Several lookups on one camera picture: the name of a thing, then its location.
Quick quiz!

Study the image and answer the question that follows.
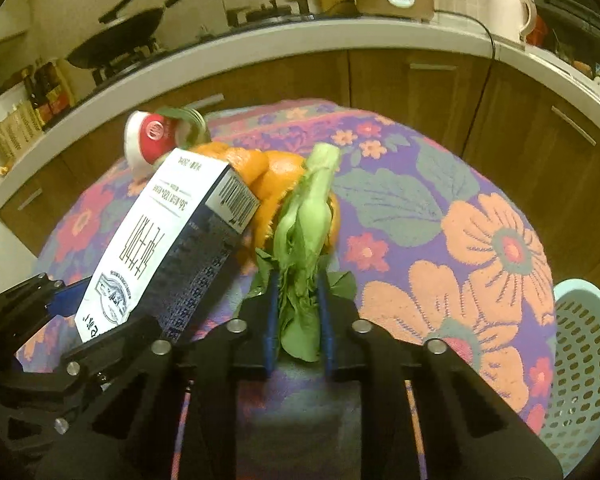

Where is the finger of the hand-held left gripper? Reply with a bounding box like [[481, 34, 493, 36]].
[[0, 273, 95, 348], [0, 316, 162, 461]]

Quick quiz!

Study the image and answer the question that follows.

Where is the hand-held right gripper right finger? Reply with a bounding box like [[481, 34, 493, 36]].
[[316, 270, 563, 480]]

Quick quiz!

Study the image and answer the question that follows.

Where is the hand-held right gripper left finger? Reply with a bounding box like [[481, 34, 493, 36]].
[[35, 269, 282, 480]]

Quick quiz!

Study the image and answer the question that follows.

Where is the green leafy vegetable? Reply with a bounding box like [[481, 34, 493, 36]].
[[252, 142, 358, 363]]

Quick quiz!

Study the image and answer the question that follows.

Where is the white and blue milk carton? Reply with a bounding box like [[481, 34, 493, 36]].
[[75, 149, 261, 346]]

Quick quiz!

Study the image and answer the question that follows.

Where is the orange peel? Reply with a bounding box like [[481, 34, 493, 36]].
[[191, 141, 272, 202], [237, 151, 342, 273]]

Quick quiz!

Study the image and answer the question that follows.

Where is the red paper cup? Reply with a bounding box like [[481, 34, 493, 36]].
[[124, 110, 193, 179]]

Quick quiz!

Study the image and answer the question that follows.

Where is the light blue plastic basket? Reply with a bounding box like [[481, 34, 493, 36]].
[[540, 278, 600, 478]]

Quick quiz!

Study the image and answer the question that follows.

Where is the wooden cabinet door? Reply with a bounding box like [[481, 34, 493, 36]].
[[60, 52, 351, 181], [462, 62, 600, 306], [348, 50, 492, 157], [0, 160, 111, 256]]

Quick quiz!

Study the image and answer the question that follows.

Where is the floral towel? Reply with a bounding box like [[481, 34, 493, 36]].
[[15, 99, 556, 480]]

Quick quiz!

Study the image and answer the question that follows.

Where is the clear seasoning jar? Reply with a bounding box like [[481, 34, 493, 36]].
[[0, 100, 43, 176]]

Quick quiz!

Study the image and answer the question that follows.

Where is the dark sauce bottle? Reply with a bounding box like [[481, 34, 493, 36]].
[[21, 67, 44, 128]]

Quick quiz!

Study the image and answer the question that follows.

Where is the red label sauce bottle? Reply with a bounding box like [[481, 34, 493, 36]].
[[36, 61, 73, 118]]

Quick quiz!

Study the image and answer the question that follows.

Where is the black wok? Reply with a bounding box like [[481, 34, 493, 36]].
[[66, 0, 230, 70]]

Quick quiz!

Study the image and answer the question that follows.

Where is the white kitchen countertop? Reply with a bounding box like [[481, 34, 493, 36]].
[[0, 12, 600, 216]]

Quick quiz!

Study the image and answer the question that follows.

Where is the black gas stove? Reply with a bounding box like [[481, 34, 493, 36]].
[[90, 0, 316, 86]]

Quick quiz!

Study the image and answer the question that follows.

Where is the red plastic basket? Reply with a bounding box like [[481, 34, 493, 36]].
[[527, 15, 549, 46]]

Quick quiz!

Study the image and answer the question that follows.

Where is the white electric kettle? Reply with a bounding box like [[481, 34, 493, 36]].
[[487, 0, 537, 45]]

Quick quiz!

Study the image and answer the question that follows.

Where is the black power cable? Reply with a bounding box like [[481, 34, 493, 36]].
[[430, 10, 497, 157]]

